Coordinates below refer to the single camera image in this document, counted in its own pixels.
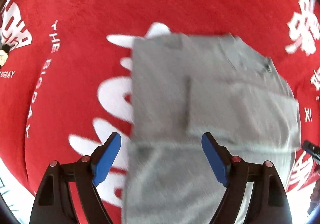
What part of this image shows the red printed bed blanket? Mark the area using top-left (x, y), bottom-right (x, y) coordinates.
top-left (1, 0), bottom-right (319, 223)

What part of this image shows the grey fleece garment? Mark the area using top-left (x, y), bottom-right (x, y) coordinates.
top-left (121, 34), bottom-right (300, 223)

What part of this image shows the colourful clothes pile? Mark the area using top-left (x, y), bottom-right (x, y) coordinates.
top-left (0, 40), bottom-right (15, 68)

